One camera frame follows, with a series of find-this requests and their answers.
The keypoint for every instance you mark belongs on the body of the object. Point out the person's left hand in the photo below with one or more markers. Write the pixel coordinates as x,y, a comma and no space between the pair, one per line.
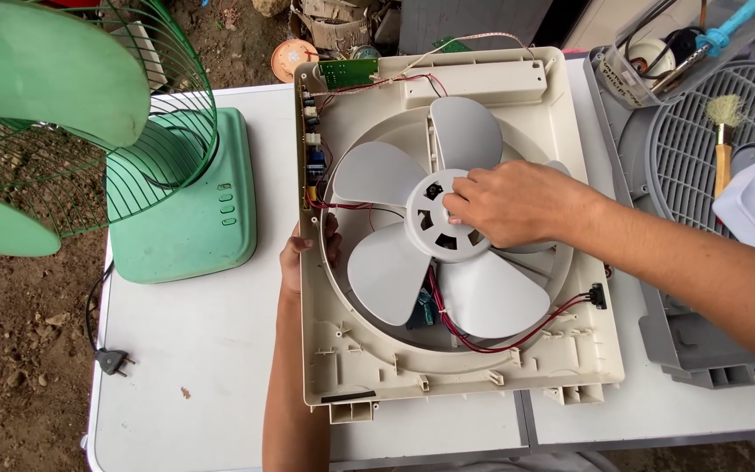
293,262

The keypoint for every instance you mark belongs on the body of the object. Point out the person's right hand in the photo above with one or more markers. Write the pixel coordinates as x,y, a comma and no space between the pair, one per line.
528,203

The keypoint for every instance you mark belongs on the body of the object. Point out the grey five-blade fan impeller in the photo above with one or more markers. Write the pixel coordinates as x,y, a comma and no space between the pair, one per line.
384,269

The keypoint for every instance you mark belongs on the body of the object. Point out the cream plastic fan housing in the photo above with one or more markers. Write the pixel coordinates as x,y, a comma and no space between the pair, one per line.
548,354

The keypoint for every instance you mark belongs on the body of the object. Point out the green desk fan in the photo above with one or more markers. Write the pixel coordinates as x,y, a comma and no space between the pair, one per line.
181,210

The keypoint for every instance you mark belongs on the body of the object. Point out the clear plastic container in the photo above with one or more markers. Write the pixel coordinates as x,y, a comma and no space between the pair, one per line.
633,82

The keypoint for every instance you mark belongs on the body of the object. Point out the grey fan grille housing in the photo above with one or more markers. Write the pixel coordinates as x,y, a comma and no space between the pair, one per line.
685,164

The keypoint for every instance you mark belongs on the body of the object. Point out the small green circuit board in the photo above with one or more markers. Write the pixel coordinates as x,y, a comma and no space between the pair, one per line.
451,45

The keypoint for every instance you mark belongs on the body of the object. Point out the grey flat panel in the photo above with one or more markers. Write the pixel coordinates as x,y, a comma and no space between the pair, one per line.
469,23

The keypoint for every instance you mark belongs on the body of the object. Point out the white round part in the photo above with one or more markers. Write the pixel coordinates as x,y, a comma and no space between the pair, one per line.
651,54

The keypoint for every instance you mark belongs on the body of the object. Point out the orange round lid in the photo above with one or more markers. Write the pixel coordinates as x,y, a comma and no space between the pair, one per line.
289,60

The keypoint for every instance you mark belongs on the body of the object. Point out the heap of cardboard scraps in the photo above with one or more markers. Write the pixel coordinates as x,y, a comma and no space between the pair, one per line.
335,23

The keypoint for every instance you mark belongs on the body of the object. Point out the white ribbed block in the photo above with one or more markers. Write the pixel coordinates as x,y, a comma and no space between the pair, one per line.
145,56

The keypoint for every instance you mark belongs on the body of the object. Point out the blue switch component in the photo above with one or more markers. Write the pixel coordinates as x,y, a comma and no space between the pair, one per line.
316,165

